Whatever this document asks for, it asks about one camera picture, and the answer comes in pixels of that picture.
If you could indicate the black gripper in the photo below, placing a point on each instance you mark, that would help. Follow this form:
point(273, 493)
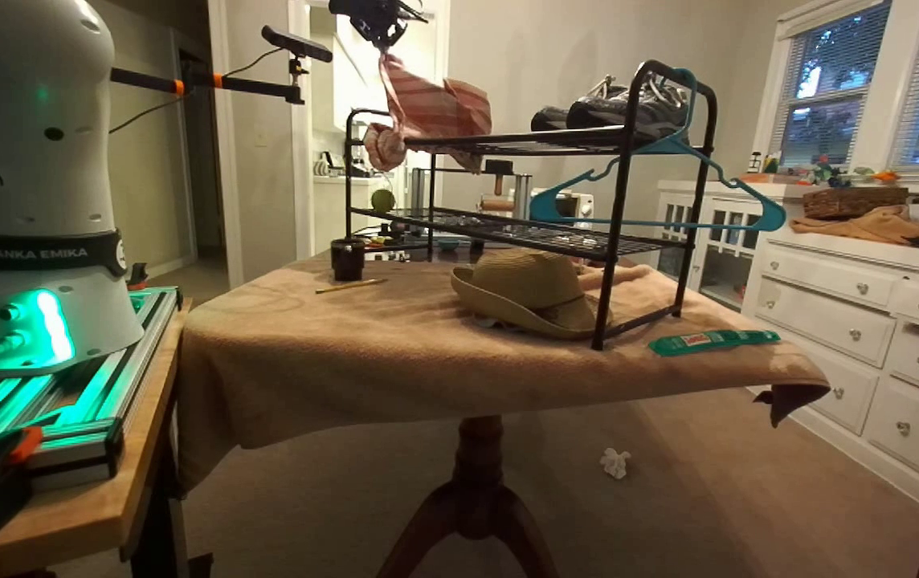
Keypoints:
point(380, 22)

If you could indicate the black metal shoe rack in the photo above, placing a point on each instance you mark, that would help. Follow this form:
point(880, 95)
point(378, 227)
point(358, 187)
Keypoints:
point(662, 112)

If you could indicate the wooden pedestal table leg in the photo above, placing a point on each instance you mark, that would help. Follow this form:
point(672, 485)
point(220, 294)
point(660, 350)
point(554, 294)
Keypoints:
point(473, 506)

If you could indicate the white drawer dresser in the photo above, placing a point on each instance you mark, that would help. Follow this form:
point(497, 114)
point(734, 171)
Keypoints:
point(853, 307)

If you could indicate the red striped white blanket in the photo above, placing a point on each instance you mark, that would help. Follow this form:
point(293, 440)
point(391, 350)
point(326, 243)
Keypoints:
point(421, 112)

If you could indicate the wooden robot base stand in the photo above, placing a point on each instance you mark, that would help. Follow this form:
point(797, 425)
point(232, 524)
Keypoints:
point(131, 512)

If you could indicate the aluminium rail base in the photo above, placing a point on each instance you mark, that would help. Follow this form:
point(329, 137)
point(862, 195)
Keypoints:
point(86, 409)

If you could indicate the crumpled white paper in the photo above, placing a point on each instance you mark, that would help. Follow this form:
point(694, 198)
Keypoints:
point(616, 463)

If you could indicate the black cup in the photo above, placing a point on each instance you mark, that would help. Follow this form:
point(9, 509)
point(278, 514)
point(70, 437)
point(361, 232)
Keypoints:
point(349, 258)

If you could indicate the green ball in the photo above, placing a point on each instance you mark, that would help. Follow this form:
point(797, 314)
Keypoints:
point(385, 200)

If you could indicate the tan brimmed hat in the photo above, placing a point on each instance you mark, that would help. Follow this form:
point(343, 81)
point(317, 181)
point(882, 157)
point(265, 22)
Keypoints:
point(527, 290)

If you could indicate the tan suede tablecloth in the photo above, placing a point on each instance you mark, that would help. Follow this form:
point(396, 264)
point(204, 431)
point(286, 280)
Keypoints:
point(293, 355)

